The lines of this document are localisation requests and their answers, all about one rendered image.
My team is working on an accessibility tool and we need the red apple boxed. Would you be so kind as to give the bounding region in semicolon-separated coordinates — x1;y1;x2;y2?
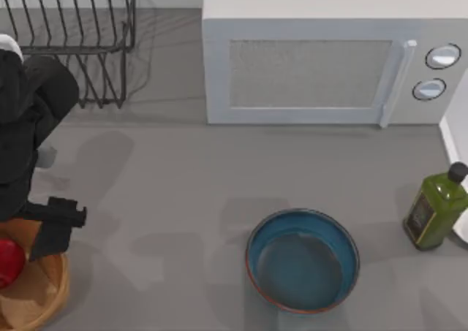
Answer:
0;237;27;289

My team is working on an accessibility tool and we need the microwave oven door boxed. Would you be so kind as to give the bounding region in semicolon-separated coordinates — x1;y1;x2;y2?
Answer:
203;18;418;126

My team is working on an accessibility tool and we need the black wire rack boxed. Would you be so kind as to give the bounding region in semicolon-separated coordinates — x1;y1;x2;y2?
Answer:
0;0;139;110

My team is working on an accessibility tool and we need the green bottle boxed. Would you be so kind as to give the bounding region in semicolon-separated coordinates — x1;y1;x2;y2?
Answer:
402;161;468;252

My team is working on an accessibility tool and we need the wooden basket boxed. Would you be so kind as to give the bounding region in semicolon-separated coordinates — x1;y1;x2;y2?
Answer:
0;216;71;331

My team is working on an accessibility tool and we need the pale microwave oven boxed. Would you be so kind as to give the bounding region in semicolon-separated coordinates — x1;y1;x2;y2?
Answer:
201;0;468;129

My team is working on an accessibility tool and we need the blue bowl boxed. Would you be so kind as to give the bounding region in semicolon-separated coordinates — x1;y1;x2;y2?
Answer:
245;208;361;315

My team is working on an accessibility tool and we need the large microwave knob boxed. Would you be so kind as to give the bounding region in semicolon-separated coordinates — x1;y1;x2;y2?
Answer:
424;42;462;70

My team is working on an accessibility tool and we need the small microwave knob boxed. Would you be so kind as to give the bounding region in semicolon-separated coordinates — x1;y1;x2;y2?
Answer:
412;77;448;102

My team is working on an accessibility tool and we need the microwave door handle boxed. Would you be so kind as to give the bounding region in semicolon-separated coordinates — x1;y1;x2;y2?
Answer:
379;39;418;129

